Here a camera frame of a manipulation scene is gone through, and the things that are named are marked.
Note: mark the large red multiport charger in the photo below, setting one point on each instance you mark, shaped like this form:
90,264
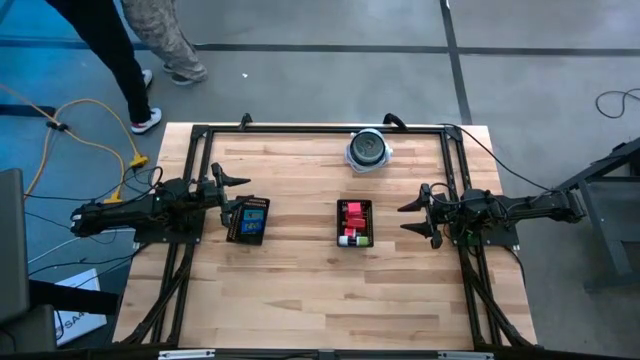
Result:
356,223

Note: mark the black aluminium table frame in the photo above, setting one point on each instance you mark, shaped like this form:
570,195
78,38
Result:
300,129

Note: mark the black metal stand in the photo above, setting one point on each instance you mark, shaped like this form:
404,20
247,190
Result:
610,240

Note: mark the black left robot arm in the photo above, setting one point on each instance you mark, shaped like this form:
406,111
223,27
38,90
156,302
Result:
125,215

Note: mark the pink cube charger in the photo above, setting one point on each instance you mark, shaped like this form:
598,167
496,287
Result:
354,208

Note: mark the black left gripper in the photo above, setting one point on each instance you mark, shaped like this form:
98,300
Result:
212,195

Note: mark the white printed box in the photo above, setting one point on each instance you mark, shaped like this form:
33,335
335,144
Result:
80,327

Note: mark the person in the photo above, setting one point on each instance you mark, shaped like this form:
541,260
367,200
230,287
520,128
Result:
115,60
160,30

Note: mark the silver aluminium bracket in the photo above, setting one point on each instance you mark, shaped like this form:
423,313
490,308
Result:
465,356
185,355

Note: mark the white and black charger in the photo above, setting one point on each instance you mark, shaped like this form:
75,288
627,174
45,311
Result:
344,241

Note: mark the light blue digital clock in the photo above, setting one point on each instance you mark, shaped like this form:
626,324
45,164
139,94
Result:
253,214

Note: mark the black slotted plastic basket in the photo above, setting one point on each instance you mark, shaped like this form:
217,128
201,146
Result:
267,220
371,222

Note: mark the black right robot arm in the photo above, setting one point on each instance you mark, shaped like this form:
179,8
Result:
525,207

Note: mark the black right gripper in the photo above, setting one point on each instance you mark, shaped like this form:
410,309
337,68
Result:
447,212

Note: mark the dark blue digital clock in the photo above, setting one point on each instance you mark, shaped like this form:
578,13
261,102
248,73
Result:
252,227

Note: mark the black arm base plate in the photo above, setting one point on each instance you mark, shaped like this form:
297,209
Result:
165,237
500,241

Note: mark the grey flat monitor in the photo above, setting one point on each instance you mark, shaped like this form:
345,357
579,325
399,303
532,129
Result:
12,250

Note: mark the green and white charger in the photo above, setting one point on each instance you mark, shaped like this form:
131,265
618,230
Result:
362,241

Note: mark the small pink white charger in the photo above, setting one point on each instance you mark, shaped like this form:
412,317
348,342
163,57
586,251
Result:
350,232

